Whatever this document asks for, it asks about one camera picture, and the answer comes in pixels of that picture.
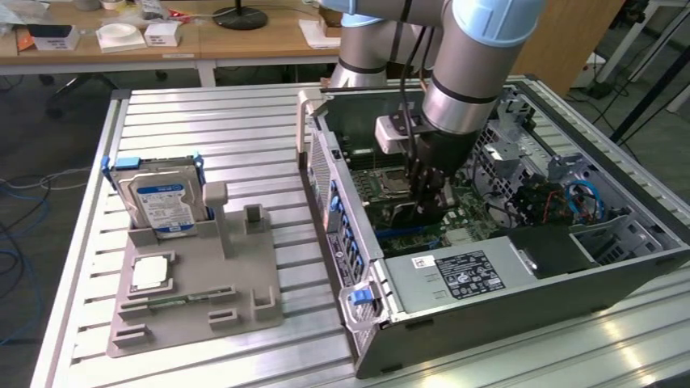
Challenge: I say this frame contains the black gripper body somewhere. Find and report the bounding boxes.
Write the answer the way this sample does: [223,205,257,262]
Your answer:
[413,129,480,175]

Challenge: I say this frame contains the CPU socket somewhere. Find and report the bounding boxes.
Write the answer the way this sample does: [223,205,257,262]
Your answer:
[377,168,414,199]

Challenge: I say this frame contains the green motherboard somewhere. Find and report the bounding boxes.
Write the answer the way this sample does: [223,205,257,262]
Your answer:
[342,139,506,254]

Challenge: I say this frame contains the blue expansion slot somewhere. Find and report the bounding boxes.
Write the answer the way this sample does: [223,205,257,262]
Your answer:
[376,228,428,239]

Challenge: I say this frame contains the grey power supply unit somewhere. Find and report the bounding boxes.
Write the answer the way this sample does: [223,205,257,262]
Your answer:
[384,236,541,314]

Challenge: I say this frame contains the black plastic shroud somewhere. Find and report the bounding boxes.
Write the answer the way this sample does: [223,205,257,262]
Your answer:
[509,224,600,280]

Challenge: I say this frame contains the open grey PC case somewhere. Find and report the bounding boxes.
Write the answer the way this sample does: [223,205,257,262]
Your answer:
[296,73,690,380]

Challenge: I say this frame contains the wooden cabinet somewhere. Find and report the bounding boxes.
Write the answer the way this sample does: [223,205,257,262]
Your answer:
[509,0,627,98]

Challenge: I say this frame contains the white papers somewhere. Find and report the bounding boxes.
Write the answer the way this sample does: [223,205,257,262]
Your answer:
[300,19,345,50]

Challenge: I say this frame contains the metal disk bay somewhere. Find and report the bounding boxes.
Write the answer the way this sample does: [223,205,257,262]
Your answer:
[569,213,668,268]

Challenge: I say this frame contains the cardboard box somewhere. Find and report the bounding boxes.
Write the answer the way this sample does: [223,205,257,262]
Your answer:
[317,6,346,28]

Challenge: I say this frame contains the black slanted pole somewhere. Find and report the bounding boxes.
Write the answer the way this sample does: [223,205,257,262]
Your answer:
[609,11,690,142]

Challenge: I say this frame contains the grey plastic parts rack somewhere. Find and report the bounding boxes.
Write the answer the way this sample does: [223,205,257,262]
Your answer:
[106,180,286,361]

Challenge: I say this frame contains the wooden desk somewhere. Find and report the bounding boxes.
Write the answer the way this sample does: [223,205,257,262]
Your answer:
[0,0,346,88]

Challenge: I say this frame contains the hard disk in blue caddy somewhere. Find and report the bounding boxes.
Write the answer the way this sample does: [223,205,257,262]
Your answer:
[101,152,210,243]

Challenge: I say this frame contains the black lamp base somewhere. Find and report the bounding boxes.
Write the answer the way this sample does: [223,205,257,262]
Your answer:
[213,0,270,32]

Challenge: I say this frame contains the green RAM stick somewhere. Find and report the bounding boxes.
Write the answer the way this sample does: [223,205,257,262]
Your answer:
[149,293,221,310]

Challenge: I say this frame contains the silver CPU chip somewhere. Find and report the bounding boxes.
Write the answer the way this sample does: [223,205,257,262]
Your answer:
[131,256,170,290]

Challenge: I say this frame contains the white labelled box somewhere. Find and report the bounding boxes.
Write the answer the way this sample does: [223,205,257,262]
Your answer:
[143,22,183,48]

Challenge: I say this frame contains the black chair base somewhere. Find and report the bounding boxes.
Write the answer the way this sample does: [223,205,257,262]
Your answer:
[46,72,118,118]

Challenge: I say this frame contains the white box with black top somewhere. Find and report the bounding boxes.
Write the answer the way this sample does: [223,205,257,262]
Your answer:
[26,23,82,52]

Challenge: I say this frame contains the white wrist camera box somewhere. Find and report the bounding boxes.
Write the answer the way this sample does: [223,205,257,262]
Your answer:
[374,116,428,154]

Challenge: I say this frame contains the dark cable along arm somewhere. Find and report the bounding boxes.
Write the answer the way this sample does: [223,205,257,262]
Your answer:
[397,19,436,211]

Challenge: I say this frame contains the red wires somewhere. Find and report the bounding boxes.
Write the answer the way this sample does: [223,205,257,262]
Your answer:
[542,189,573,223]

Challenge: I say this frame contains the blue wire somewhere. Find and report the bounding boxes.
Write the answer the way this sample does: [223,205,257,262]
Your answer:
[565,179,609,223]

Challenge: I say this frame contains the white floor cable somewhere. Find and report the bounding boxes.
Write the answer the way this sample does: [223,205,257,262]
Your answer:
[0,167,93,191]

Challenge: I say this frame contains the blue floor cable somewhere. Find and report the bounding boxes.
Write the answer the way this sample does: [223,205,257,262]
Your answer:
[0,177,55,344]

